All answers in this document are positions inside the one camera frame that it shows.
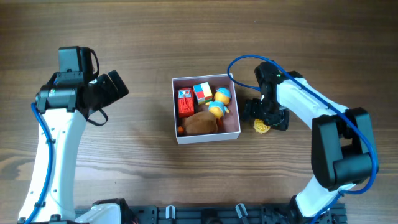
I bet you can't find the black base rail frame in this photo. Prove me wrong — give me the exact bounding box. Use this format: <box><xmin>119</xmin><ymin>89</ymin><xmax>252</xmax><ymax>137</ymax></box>
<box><xmin>74</xmin><ymin>203</ymin><xmax>348</xmax><ymax>224</ymax></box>

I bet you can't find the brown plush toy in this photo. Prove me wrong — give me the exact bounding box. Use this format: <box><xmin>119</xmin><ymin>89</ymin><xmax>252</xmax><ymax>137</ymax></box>
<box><xmin>177</xmin><ymin>111</ymin><xmax>218</xmax><ymax>136</ymax></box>

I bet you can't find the colourful puzzle cube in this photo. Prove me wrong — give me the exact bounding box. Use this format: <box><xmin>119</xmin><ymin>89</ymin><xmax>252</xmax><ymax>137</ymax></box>
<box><xmin>193</xmin><ymin>82</ymin><xmax>213</xmax><ymax>105</ymax></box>

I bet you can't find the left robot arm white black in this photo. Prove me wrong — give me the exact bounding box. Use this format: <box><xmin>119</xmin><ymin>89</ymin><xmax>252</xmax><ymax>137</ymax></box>
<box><xmin>17</xmin><ymin>46</ymin><xmax>129</xmax><ymax>223</ymax></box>

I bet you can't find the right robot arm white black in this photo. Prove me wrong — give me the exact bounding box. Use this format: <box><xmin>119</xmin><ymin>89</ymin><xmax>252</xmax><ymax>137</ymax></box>
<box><xmin>242</xmin><ymin>62</ymin><xmax>379</xmax><ymax>223</ymax></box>

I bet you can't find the orange blue duck toy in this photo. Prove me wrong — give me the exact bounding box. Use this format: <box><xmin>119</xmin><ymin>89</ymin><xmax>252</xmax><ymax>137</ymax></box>
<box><xmin>205</xmin><ymin>88</ymin><xmax>231</xmax><ymax>126</ymax></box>

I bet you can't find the yellow round wheel toy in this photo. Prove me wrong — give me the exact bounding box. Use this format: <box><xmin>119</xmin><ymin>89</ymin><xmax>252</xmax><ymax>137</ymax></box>
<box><xmin>253</xmin><ymin>119</ymin><xmax>271</xmax><ymax>134</ymax></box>

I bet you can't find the white cardboard box pink inside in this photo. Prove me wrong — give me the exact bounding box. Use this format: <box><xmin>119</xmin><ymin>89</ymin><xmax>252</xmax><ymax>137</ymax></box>
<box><xmin>172</xmin><ymin>74</ymin><xmax>241</xmax><ymax>145</ymax></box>

